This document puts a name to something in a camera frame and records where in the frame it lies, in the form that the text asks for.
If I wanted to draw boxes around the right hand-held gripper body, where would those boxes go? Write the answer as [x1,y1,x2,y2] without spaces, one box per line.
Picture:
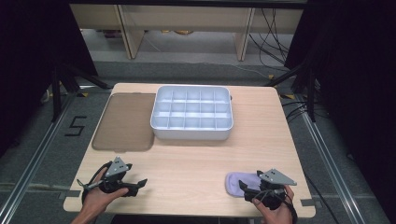
[256,168,298,211]

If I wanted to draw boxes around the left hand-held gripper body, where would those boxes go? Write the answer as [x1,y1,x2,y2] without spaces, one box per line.
[98,156,134,194]

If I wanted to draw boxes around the light purple sock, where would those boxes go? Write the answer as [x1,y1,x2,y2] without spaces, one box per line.
[224,172,263,199]

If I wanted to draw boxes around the white compartment storage box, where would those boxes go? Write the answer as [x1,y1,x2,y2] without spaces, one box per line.
[149,84,234,141]

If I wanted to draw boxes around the person's left hand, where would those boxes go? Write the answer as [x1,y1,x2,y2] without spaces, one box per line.
[81,169,129,217]

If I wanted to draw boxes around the person's right hand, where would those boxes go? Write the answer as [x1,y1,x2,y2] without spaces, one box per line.
[251,184,295,224]

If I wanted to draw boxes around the brown translucent box lid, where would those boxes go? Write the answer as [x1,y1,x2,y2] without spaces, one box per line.
[91,92,157,153]

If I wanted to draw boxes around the black metal stand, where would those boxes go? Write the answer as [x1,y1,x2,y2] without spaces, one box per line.
[50,61,112,123]
[263,61,319,123]

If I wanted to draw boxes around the black curtain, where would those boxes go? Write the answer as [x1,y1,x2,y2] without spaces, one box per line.
[0,0,99,158]
[283,0,396,222]

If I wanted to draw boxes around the light wooden desk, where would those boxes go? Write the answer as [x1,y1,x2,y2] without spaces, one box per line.
[68,3,304,62]

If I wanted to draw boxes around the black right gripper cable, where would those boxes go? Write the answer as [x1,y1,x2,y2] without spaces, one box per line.
[253,188,299,224]

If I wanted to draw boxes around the thin black floor cable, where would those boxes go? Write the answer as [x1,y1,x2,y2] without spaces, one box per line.
[303,171,341,224]

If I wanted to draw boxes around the aluminium floor rail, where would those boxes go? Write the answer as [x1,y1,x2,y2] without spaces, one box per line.
[0,92,78,224]
[298,108,366,224]

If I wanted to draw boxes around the black floor cables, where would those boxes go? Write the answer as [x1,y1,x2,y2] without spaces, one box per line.
[281,99,314,121]

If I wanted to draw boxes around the bundle of black hanging cables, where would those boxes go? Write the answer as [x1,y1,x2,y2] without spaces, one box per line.
[247,7,294,73]

